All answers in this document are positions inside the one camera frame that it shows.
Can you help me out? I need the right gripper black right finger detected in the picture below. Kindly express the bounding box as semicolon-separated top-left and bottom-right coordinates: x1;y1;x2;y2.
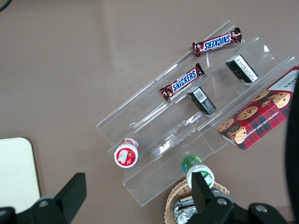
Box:
185;173;289;224

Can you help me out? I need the black looped cable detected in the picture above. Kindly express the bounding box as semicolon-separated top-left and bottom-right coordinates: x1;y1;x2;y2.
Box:
0;0;11;13

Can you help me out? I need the clear acrylic step display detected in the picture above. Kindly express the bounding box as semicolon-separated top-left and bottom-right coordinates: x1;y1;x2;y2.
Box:
96;20;299;207

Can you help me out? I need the small black box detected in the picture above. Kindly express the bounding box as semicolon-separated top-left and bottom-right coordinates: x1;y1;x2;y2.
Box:
186;85;217;116
225;54;260;84

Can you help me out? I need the silver foil packet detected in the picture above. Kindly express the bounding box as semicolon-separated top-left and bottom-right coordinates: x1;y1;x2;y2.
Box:
172;206;199;224
176;196;196;210

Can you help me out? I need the red tartan cookie box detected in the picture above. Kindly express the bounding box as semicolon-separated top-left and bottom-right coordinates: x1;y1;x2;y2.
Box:
217;66;299;152

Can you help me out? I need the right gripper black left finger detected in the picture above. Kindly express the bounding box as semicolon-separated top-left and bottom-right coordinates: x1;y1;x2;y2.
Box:
0;172;87;224

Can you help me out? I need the green yogurt cup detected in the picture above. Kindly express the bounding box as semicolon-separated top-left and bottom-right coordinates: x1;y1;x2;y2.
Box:
181;154;215;189

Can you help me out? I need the snickers bar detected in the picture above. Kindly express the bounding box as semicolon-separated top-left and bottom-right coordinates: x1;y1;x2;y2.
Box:
192;27;243;58
159;63;206;102

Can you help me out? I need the red yogurt cup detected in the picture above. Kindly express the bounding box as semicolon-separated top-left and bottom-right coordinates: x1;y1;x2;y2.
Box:
114;137;140;168

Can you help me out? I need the cream plastic tray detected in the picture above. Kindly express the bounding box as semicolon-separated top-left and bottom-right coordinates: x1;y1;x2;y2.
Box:
0;137;42;214

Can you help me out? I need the light wicker basket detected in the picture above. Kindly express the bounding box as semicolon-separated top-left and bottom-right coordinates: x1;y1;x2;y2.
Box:
164;178;231;224

